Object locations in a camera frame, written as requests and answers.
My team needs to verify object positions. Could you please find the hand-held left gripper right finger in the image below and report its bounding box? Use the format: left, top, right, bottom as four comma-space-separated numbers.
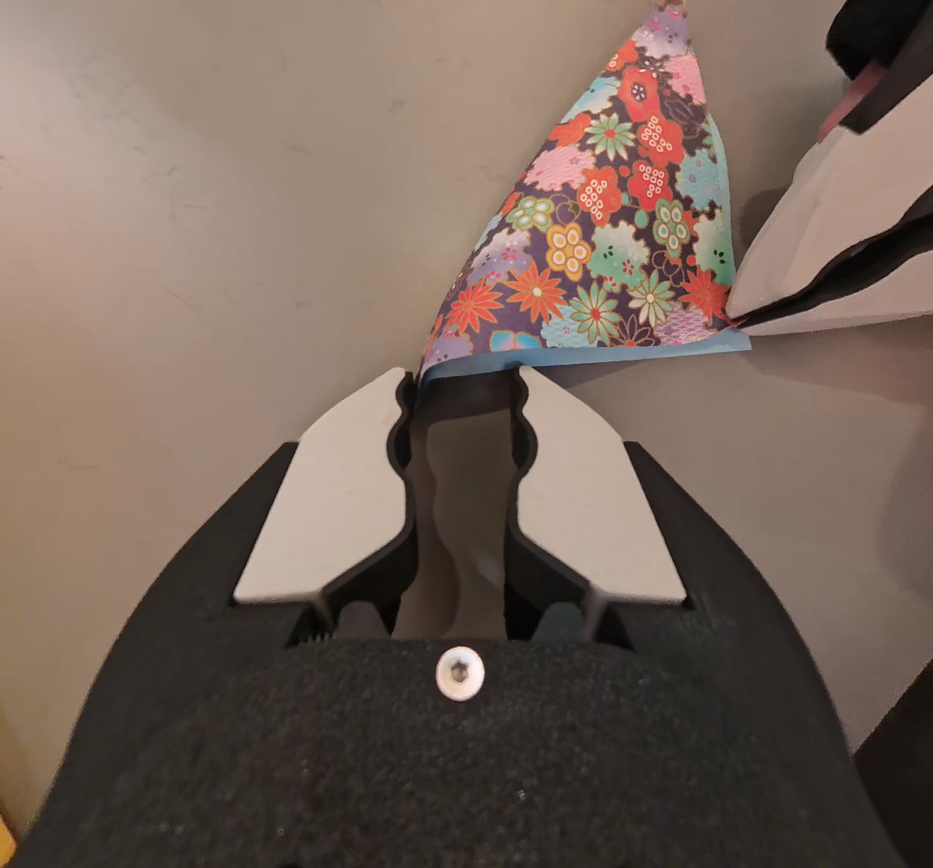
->
503, 365, 688, 639

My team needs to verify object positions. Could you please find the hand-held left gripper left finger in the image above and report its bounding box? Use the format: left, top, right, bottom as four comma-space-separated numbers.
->
233, 367, 422, 630

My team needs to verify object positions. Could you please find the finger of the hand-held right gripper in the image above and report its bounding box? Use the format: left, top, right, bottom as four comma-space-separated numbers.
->
735, 223, 933, 337
726, 87, 933, 322

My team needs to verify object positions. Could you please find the floral origami paper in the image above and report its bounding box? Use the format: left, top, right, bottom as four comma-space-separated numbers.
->
419, 0, 752, 384

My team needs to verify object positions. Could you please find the person's right hand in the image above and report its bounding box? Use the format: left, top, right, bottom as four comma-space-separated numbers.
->
816, 65, 881, 143

